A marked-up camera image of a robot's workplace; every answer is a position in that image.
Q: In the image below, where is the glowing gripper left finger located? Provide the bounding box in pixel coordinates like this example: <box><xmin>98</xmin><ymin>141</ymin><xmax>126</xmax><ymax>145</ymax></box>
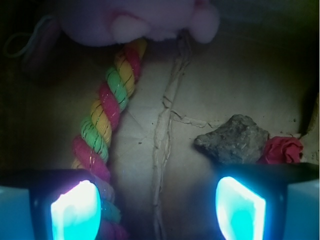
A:
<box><xmin>0</xmin><ymin>169</ymin><xmax>101</xmax><ymax>240</ymax></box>

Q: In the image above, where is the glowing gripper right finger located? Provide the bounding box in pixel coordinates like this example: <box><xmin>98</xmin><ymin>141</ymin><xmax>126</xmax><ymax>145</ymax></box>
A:
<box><xmin>215</xmin><ymin>163</ymin><xmax>320</xmax><ymax>240</ymax></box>

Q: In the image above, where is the red tissue paper flower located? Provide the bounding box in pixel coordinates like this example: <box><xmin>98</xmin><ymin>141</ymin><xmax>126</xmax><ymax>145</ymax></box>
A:
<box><xmin>257</xmin><ymin>136</ymin><xmax>304</xmax><ymax>164</ymax></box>

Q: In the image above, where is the grey rock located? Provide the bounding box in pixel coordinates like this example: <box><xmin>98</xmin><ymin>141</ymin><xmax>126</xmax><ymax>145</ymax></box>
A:
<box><xmin>193</xmin><ymin>114</ymin><xmax>270</xmax><ymax>165</ymax></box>

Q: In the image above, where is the brown paper bag liner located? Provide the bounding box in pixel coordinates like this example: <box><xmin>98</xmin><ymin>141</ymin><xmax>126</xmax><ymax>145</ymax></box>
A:
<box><xmin>0</xmin><ymin>0</ymin><xmax>320</xmax><ymax>240</ymax></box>

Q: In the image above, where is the light blue rubber band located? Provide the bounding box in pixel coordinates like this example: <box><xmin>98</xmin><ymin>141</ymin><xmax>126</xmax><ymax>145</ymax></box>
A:
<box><xmin>2</xmin><ymin>15</ymin><xmax>54</xmax><ymax>59</ymax></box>

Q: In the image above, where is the pink plush toy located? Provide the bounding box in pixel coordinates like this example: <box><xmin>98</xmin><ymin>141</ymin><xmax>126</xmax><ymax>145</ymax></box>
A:
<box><xmin>54</xmin><ymin>0</ymin><xmax>220</xmax><ymax>47</ymax></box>

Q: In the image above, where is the multicolored twisted rope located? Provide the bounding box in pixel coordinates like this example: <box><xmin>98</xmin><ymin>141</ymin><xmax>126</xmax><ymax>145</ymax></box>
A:
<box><xmin>70</xmin><ymin>37</ymin><xmax>148</xmax><ymax>240</ymax></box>

